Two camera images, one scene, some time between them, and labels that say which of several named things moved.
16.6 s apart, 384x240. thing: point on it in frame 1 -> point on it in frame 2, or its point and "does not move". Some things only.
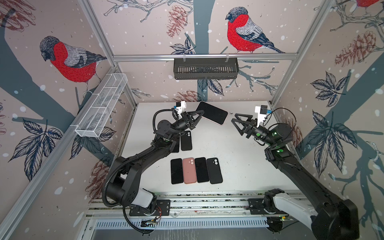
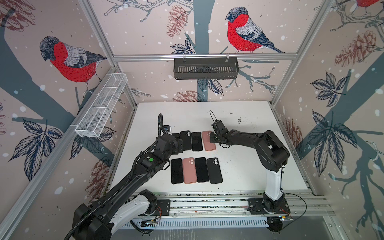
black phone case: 186,141 does not move
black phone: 201,169 does not move
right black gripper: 252,130 -> 212,139
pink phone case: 189,170 does not move
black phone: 176,171 does not move
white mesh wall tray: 100,104 does not move
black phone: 212,113 -> 196,141
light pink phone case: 212,113 -> 208,146
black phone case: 215,174 does not move
